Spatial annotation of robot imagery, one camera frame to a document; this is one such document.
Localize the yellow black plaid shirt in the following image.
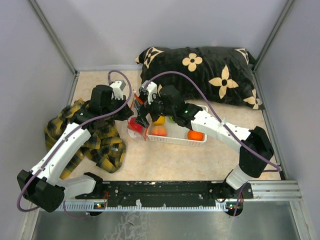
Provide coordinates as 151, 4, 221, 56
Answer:
44, 98, 126, 179

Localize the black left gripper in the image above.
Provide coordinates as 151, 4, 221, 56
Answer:
102, 94, 134, 121

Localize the clear zip bag orange zipper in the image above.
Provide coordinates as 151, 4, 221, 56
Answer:
127, 90, 149, 141

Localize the aluminium frame rail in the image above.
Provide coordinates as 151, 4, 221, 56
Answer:
39, 181, 303, 213

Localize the white perforated plastic basket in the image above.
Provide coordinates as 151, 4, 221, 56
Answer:
146, 116, 208, 147

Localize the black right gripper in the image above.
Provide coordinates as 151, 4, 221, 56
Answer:
134, 91, 175, 129

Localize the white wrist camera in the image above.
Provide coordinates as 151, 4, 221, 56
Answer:
109, 80, 126, 100
139, 80, 158, 105

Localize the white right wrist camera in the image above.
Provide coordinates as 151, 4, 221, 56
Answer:
139, 80, 158, 105

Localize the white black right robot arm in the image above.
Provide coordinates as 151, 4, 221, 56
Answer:
136, 82, 274, 198

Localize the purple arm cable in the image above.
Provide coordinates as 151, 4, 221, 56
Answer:
141, 71, 282, 172
16, 69, 133, 220

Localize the red apple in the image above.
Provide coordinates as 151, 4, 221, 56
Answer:
127, 117, 144, 133

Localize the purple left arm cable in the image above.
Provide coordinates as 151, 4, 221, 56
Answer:
16, 69, 133, 220

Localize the yellow lemon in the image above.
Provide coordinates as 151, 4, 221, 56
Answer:
153, 116, 166, 126

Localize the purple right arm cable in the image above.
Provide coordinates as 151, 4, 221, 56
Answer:
141, 71, 282, 172

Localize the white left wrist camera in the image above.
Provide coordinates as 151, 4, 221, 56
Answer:
109, 80, 126, 100

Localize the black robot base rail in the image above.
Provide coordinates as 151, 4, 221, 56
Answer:
75, 181, 239, 207

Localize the black floral plush pillow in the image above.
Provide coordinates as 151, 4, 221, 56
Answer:
135, 46, 265, 110

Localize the orange peach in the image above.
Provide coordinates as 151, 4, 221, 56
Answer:
150, 125, 168, 137

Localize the orange tangerine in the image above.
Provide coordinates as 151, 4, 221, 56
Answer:
187, 130, 204, 142

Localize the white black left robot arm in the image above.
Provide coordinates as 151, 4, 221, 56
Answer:
17, 80, 133, 213

